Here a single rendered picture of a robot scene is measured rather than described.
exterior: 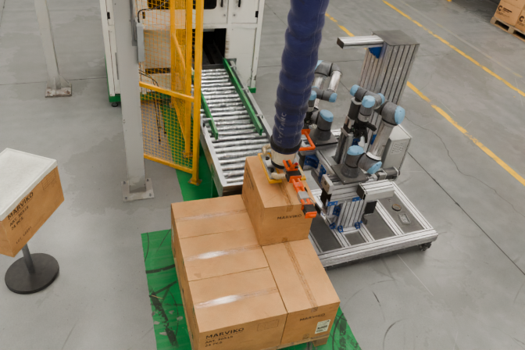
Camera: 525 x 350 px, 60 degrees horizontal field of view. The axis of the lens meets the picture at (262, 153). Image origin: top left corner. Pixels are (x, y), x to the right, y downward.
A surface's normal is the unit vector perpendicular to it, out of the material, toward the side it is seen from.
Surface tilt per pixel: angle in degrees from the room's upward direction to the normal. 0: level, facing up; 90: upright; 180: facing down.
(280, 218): 90
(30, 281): 0
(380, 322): 0
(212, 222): 0
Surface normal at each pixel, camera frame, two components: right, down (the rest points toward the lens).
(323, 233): 0.11, -0.79
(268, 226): 0.25, 0.61
